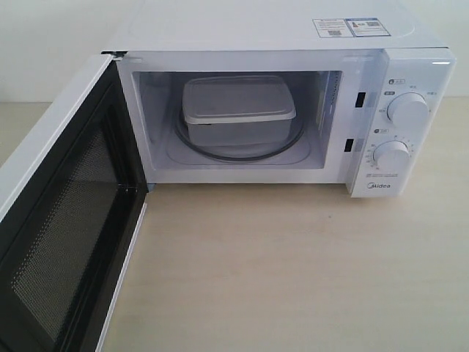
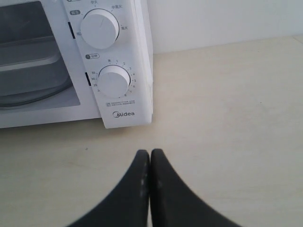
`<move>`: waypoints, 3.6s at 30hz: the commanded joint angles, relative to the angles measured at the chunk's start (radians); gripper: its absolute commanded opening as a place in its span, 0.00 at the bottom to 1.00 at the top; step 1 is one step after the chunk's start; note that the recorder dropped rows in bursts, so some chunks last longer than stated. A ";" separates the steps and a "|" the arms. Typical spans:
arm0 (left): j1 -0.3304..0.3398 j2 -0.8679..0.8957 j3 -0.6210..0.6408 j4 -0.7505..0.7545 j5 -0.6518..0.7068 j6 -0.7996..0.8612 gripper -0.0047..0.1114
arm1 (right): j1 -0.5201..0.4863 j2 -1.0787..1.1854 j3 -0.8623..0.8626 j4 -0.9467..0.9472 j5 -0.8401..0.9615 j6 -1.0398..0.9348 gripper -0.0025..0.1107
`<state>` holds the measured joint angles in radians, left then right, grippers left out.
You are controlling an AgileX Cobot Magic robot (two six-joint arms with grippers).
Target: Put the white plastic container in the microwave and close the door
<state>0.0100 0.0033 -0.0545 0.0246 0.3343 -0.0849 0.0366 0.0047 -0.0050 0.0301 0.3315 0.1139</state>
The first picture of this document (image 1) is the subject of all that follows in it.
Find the white microwave oven body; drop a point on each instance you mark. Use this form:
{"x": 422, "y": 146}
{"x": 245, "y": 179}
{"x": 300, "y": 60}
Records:
{"x": 341, "y": 87}

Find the glass microwave turntable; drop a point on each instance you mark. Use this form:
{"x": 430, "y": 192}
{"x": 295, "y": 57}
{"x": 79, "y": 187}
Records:
{"x": 238, "y": 152}

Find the upper white control knob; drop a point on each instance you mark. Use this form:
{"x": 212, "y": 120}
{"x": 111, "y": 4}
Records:
{"x": 409, "y": 109}

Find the lower white control knob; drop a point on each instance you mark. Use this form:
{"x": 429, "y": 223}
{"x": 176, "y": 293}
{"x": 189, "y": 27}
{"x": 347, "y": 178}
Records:
{"x": 391, "y": 156}

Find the white plastic food container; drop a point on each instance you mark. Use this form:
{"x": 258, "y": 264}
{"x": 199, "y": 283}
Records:
{"x": 237, "y": 110}

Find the white microwave door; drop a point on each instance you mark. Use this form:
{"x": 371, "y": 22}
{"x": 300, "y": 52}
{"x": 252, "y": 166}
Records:
{"x": 72, "y": 200}

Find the white control knob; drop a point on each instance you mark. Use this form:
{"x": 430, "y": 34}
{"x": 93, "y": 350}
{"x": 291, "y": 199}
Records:
{"x": 391, "y": 156}
{"x": 409, "y": 109}

